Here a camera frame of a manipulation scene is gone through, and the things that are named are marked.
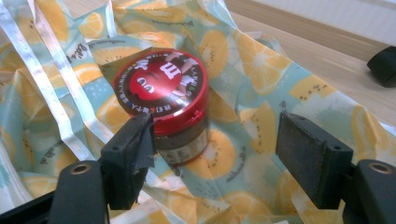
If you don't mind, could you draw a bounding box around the red-lidded candy jar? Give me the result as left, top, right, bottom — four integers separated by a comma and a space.
111, 48, 210, 167

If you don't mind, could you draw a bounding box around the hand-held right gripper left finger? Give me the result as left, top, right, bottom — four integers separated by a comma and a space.
100, 112, 157, 211

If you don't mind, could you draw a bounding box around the fruit-print shopping bag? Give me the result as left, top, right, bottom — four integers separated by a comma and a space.
0, 0, 396, 224

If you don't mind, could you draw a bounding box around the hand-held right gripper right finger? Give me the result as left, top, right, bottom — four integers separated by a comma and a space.
275, 111, 354, 210

